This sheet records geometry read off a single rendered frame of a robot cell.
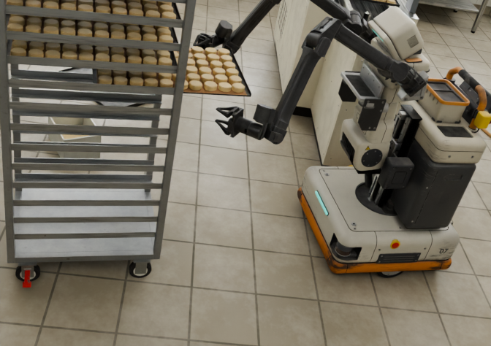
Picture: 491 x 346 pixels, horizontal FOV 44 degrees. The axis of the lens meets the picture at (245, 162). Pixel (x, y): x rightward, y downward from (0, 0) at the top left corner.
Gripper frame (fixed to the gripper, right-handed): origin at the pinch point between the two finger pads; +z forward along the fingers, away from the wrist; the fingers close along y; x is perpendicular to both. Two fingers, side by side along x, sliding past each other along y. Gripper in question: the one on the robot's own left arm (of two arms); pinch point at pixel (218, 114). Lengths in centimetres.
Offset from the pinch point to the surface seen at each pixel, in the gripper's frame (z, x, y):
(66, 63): 43, -33, -20
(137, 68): 25.5, -15.8, -17.4
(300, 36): 46, 171, 43
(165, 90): 18.2, -8.9, -7.7
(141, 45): 24.6, -14.7, -26.2
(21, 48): 59, -38, -22
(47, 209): 74, -25, 70
